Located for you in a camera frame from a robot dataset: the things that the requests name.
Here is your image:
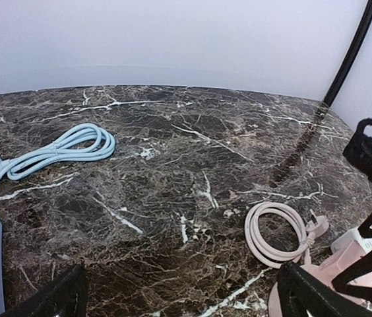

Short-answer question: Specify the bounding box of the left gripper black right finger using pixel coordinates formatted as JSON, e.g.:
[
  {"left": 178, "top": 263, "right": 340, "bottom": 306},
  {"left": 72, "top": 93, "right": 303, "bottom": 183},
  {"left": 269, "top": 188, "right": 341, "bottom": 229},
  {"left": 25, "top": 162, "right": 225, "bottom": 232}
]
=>
[{"left": 277, "top": 262, "right": 372, "bottom": 316}]

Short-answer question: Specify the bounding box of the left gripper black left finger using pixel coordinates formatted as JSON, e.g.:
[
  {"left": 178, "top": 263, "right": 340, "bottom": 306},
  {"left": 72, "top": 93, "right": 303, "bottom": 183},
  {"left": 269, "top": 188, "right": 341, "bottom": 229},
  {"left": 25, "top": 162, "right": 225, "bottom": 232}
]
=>
[{"left": 6, "top": 264, "right": 87, "bottom": 316}]

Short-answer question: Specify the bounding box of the pink round power socket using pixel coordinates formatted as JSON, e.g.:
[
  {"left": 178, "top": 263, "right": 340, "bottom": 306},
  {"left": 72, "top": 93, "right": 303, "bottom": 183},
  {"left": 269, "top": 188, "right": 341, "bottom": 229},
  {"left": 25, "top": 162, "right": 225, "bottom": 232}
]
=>
[{"left": 268, "top": 262, "right": 372, "bottom": 316}]

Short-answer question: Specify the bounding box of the pink cube socket adapter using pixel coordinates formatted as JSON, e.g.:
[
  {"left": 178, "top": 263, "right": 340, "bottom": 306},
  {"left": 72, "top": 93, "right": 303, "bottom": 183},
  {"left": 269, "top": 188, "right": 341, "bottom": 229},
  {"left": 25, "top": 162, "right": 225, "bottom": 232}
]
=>
[{"left": 312, "top": 242, "right": 372, "bottom": 301}]

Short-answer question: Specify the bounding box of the white cube socket adapter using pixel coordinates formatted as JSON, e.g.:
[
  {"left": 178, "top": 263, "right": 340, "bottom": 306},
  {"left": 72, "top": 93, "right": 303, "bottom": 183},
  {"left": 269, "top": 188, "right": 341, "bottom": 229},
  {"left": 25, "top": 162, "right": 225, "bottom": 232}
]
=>
[{"left": 330, "top": 227, "right": 372, "bottom": 254}]

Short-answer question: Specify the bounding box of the pink coiled power cable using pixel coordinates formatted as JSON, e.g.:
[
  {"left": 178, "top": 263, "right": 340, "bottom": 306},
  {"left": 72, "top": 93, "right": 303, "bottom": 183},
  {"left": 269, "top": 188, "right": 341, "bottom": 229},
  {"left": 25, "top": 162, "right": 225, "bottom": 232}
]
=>
[{"left": 244, "top": 201, "right": 330, "bottom": 269}]

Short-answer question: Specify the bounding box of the blue coiled power cable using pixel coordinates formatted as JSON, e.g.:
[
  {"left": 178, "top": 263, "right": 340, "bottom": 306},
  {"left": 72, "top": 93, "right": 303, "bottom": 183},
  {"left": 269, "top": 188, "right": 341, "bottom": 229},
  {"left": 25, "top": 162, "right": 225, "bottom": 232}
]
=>
[{"left": 0, "top": 122, "right": 116, "bottom": 213}]

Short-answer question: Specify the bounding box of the right black frame post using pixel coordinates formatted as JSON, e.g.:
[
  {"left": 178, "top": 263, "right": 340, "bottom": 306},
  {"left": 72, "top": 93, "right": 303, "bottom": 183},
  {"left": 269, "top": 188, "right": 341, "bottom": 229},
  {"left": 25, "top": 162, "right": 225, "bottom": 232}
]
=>
[{"left": 323, "top": 0, "right": 372, "bottom": 108}]

